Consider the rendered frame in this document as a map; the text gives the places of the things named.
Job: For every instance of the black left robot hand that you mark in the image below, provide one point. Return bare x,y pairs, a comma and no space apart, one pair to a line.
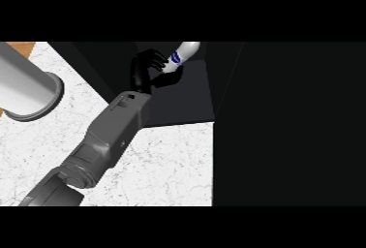
139,74

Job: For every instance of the white water bottle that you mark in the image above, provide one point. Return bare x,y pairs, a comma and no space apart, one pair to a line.
184,51

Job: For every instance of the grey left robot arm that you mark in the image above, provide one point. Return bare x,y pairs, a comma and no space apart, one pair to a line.
117,126

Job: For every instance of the dark grey cabinet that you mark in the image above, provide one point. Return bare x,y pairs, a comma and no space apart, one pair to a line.
191,97

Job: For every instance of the dark grey cabinet door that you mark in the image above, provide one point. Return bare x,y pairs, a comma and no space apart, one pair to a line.
291,129

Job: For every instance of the pale grey cylinder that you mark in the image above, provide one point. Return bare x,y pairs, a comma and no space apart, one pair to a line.
24,87

